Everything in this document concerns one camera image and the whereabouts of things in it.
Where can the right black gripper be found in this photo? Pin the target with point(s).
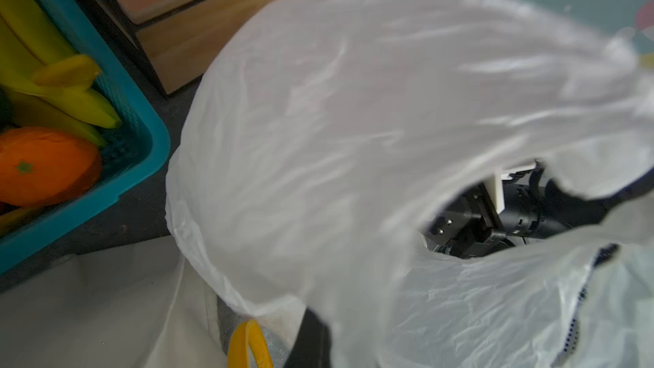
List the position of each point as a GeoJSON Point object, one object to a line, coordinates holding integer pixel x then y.
{"type": "Point", "coordinates": [491, 216]}

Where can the white plastic grocery bag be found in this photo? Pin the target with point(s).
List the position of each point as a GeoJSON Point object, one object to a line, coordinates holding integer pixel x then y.
{"type": "Point", "coordinates": [327, 134]}

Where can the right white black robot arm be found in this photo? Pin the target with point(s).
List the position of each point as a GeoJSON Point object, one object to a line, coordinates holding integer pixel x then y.
{"type": "Point", "coordinates": [562, 212]}

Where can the teal plastic fruit basket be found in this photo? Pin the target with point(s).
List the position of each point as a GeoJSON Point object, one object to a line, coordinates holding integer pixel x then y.
{"type": "Point", "coordinates": [134, 152]}

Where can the orange fruit toy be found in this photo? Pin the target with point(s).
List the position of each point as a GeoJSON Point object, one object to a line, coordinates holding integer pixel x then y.
{"type": "Point", "coordinates": [43, 167]}

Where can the yellow banana toy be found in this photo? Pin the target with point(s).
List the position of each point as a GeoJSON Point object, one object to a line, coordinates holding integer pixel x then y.
{"type": "Point", "coordinates": [48, 82]}

